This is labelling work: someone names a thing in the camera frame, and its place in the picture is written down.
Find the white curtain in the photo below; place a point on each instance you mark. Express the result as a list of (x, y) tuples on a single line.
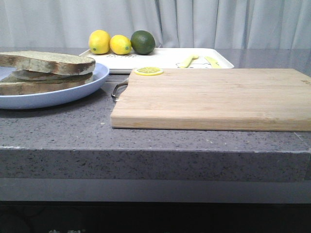
[(219, 24)]

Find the white serving tray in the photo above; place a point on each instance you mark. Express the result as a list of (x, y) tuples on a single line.
[(160, 57)]

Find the wooden cutting board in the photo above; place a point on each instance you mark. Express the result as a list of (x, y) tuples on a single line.
[(238, 99)]

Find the right yellow lemon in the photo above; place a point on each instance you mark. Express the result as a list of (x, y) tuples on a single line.
[(120, 45)]

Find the fried egg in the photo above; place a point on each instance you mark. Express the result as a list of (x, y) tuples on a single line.
[(37, 76)]

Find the left yellow lemon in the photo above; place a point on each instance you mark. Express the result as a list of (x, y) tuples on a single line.
[(99, 42)]

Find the yellow lemon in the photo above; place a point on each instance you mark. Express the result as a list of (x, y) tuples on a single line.
[(99, 42), (120, 45)]

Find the lemon slice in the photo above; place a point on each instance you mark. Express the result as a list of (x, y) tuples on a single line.
[(148, 71)]

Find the light blue plate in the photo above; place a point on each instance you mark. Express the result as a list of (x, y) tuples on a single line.
[(48, 99)]

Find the bread slice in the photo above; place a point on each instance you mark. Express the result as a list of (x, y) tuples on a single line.
[(48, 62), (15, 86)]

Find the green lime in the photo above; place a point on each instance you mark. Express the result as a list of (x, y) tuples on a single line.
[(143, 42)]

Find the yellow plastic fork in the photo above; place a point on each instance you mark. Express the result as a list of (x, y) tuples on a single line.
[(188, 60)]

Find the yellow plastic knife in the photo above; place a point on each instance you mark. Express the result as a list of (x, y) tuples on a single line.
[(213, 62)]

